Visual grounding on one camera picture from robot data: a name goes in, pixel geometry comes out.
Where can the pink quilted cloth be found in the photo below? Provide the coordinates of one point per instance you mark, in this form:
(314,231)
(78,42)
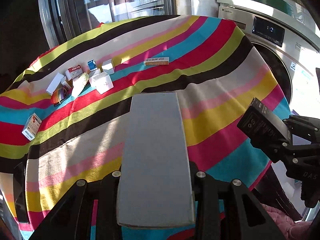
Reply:
(289,228)

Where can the black box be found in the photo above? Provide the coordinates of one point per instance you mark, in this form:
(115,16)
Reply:
(260,123)

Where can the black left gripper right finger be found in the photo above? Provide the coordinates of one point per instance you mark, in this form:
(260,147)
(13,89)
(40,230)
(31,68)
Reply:
(228,210)

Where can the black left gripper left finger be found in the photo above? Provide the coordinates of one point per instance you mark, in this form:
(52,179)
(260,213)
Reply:
(72,216)

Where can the black phone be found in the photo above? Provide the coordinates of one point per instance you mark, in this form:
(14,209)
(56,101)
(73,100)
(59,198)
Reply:
(19,193)

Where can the white washing machine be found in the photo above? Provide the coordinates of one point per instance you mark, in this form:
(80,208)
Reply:
(290,49)

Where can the sliding glass door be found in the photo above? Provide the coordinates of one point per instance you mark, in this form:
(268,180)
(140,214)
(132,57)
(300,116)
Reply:
(63,20)

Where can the yellow green sponge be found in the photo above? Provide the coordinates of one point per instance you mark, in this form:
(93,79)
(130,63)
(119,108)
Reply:
(78,84)

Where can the striped multicolour blanket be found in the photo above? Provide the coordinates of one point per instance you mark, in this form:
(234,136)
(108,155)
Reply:
(214,70)

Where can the grey box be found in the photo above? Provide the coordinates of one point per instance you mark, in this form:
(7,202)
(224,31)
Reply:
(155,189)

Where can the green basin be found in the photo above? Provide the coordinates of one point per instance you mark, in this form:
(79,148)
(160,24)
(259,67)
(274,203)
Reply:
(280,5)

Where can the white red leaflet box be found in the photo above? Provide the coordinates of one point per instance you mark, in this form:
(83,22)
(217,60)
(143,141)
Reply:
(31,127)

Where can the small white cube box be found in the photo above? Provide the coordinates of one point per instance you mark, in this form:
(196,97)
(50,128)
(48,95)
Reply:
(108,67)

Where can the blue white carton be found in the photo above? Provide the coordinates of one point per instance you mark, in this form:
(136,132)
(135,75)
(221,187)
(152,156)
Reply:
(92,65)

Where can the long orange white box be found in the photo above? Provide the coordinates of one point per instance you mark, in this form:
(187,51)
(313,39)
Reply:
(157,61)

